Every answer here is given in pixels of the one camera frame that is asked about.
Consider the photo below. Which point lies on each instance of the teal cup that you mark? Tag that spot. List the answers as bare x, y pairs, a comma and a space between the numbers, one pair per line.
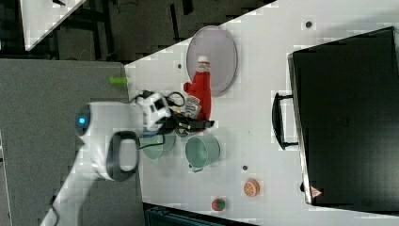
157, 146

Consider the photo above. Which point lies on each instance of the teal metal pot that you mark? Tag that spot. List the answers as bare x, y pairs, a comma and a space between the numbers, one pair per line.
201, 151

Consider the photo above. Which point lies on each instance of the green toy at edge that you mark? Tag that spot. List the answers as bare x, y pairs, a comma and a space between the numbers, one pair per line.
118, 80

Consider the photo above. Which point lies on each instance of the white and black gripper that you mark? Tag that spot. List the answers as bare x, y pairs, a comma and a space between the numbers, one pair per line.
158, 115

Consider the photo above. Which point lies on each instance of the black toaster oven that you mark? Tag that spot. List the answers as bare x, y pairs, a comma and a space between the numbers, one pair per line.
346, 106

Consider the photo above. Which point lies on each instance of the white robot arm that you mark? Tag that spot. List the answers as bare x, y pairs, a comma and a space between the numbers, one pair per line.
113, 134

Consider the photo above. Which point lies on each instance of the red strawberry toy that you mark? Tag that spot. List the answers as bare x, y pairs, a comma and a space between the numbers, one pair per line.
218, 204

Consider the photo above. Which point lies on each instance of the red plush ketchup bottle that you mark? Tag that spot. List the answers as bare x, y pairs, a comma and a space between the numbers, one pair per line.
198, 103

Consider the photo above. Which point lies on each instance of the orange slice toy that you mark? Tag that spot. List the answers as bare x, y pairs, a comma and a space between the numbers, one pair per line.
251, 187

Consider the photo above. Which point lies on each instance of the round grey plate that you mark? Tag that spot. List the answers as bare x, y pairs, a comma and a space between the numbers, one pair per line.
219, 47

